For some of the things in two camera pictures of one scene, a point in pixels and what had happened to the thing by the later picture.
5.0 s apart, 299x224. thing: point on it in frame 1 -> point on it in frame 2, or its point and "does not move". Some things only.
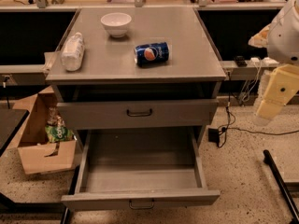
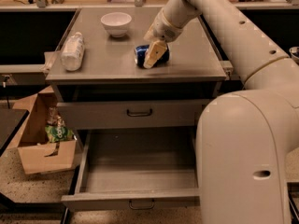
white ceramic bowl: (116, 23) does not move
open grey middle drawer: (140, 169) does not move
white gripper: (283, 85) -> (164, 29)
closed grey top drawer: (135, 113) does not move
